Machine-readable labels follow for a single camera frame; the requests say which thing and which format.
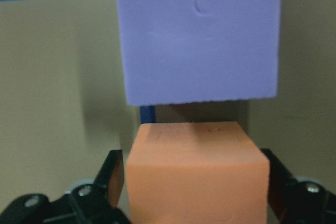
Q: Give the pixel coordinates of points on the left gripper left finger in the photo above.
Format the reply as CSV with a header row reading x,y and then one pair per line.
x,y
95,202

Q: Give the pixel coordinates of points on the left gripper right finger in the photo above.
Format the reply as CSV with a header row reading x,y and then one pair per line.
x,y
297,199

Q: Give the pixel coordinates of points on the orange foam cube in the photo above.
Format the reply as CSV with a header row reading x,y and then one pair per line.
x,y
196,173

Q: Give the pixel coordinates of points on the purple foam cube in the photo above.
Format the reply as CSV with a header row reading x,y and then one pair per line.
x,y
185,51

